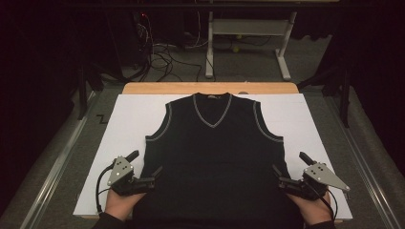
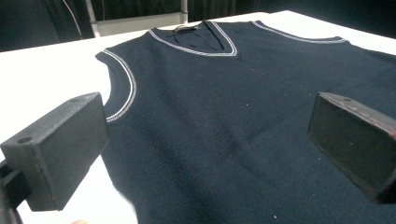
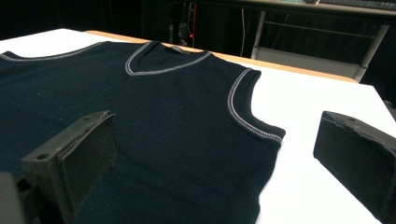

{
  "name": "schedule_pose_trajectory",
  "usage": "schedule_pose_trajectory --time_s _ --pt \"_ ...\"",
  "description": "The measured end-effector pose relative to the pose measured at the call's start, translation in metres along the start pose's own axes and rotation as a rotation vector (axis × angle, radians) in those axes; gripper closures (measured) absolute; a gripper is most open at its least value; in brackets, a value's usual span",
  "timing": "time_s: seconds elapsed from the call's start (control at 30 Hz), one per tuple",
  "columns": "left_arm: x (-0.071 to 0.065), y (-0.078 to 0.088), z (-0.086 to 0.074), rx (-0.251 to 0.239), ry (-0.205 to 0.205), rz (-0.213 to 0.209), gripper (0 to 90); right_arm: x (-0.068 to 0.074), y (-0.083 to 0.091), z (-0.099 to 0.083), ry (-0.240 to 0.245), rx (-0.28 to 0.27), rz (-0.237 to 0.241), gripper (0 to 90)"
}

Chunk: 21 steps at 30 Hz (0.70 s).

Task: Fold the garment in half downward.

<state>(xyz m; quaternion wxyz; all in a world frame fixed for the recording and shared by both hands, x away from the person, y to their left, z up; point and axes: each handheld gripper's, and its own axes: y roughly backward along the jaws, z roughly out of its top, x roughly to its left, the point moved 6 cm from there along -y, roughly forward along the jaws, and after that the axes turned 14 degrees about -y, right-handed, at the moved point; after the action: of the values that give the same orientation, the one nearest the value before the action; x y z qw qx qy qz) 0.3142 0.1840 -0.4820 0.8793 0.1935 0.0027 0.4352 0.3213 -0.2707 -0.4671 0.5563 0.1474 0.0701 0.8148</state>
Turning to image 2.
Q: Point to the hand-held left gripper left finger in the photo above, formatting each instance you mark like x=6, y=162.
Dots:
x=59, y=149

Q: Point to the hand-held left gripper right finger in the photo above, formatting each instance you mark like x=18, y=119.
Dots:
x=355, y=140

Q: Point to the navy knit vest white trim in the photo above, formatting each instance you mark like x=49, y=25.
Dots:
x=218, y=124

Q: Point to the grey metal stand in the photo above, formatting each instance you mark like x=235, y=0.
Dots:
x=137, y=24

